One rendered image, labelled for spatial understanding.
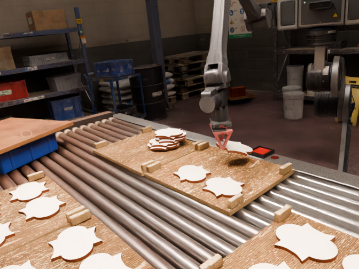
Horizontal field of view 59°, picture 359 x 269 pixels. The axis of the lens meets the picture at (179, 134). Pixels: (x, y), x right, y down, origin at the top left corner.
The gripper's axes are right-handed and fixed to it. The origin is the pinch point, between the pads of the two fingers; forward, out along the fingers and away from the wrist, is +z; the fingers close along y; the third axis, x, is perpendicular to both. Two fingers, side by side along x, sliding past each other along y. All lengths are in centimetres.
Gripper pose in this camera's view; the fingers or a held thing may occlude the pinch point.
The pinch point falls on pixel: (221, 143)
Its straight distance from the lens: 118.5
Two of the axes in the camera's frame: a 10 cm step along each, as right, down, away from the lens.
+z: 0.9, 9.4, 3.2
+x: 10.0, -1.0, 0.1
